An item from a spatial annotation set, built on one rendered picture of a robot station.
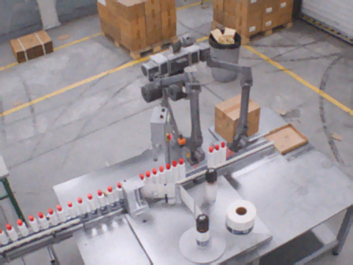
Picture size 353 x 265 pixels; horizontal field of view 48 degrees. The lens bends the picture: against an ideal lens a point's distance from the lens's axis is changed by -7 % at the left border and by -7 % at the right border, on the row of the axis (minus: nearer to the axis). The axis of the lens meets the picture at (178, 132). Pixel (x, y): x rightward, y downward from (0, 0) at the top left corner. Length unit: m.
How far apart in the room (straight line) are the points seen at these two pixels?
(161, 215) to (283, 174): 1.02
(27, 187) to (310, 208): 2.98
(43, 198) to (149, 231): 1.88
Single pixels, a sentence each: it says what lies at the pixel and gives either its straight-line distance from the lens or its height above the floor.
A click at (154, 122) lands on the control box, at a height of 1.47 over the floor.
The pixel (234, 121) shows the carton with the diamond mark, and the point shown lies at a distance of 3.34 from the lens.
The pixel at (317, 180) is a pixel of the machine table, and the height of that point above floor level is 0.83.
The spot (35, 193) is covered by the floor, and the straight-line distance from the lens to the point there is 4.59.
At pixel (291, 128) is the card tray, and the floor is 0.83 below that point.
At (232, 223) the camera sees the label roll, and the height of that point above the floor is 0.99.
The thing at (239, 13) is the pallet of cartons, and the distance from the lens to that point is 6.66.
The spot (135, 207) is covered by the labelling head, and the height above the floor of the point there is 0.97.
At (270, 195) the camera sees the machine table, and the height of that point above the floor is 0.83.
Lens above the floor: 3.18
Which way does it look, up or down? 40 degrees down
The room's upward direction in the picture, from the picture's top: 3 degrees counter-clockwise
